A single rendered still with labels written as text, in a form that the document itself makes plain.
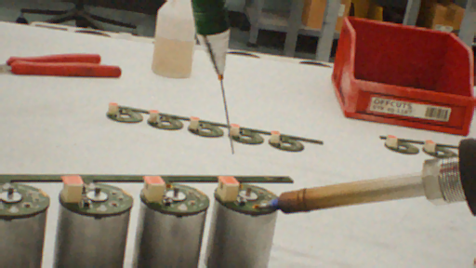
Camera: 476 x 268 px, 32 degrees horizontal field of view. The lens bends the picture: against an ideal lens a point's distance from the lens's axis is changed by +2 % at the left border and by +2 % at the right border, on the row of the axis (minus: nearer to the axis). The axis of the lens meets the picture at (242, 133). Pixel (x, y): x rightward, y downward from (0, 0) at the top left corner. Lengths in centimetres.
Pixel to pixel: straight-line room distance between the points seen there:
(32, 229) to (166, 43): 42
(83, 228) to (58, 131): 25
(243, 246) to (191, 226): 2
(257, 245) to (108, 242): 6
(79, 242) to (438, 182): 12
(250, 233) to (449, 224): 21
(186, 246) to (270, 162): 24
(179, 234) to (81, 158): 21
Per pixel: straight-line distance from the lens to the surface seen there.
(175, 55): 68
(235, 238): 30
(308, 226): 44
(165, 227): 29
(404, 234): 46
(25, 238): 28
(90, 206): 28
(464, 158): 26
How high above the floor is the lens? 93
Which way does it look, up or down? 18 degrees down
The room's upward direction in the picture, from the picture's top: 10 degrees clockwise
